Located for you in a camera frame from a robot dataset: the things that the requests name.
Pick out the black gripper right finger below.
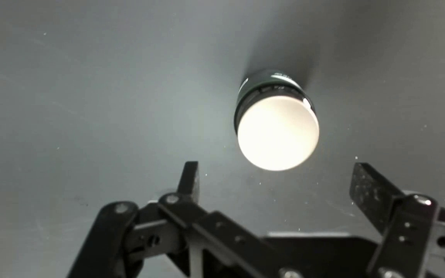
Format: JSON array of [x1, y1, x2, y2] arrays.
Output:
[[349, 161, 445, 278]]

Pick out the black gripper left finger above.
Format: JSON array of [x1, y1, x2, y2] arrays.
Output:
[[66, 159, 285, 278]]

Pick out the small dark bottle white cap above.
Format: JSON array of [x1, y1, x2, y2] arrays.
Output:
[[231, 68, 322, 173]]

